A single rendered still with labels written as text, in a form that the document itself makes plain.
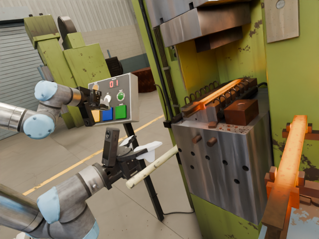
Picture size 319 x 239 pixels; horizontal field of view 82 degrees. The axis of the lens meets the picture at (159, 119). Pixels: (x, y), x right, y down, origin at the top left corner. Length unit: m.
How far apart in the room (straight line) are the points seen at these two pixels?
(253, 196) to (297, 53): 0.55
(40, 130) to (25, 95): 7.82
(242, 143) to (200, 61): 0.60
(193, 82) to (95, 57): 4.65
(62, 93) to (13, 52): 7.85
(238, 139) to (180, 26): 0.49
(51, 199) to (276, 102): 0.81
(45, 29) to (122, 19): 5.56
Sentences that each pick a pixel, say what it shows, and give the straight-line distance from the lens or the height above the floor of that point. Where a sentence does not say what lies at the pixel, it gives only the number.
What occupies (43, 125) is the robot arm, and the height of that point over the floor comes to 1.15.
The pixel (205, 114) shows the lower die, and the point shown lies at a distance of 0.84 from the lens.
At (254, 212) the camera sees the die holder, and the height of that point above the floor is 0.55.
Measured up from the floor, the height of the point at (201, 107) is 0.99.
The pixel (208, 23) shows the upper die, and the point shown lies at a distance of 0.80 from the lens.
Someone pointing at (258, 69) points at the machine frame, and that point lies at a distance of 1.21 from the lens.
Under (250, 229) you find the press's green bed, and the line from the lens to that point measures 1.05.
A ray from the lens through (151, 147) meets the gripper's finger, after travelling 0.57.
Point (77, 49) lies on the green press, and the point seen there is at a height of 1.94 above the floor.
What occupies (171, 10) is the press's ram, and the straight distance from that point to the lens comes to 0.84.
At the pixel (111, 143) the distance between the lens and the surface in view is 0.55.
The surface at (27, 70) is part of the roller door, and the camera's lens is 8.55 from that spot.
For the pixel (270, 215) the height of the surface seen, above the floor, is 0.99.
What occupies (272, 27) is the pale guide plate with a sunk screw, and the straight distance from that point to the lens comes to 0.78.
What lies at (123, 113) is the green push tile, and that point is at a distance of 1.06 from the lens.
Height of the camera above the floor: 1.25
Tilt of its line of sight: 19 degrees down
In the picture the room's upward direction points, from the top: 17 degrees counter-clockwise
